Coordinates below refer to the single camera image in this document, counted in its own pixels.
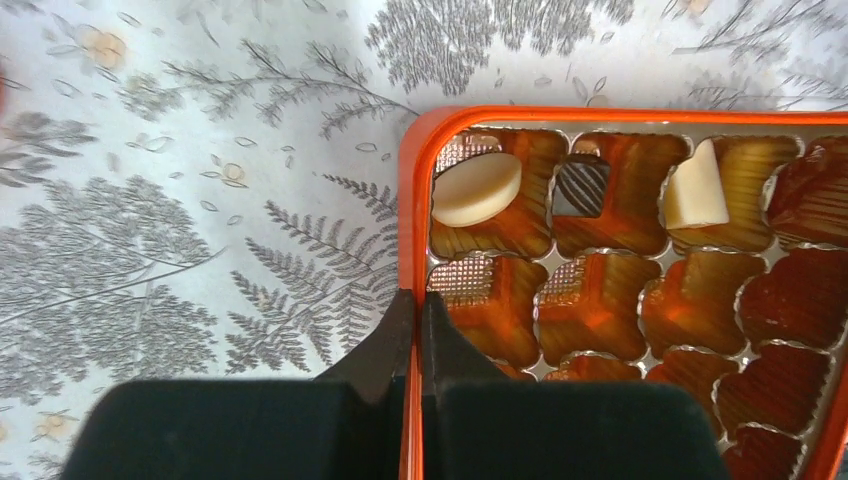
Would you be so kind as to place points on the orange chocolate box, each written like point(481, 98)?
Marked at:
point(749, 317)

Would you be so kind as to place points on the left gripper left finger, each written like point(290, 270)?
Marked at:
point(344, 424)

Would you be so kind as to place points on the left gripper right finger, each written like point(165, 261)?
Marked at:
point(479, 423)

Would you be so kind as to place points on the dark chocolate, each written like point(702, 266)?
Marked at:
point(580, 186)

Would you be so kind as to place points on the white chocolate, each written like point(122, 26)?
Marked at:
point(694, 196)
point(476, 189)

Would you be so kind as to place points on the floral table mat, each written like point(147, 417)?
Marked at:
point(208, 188)

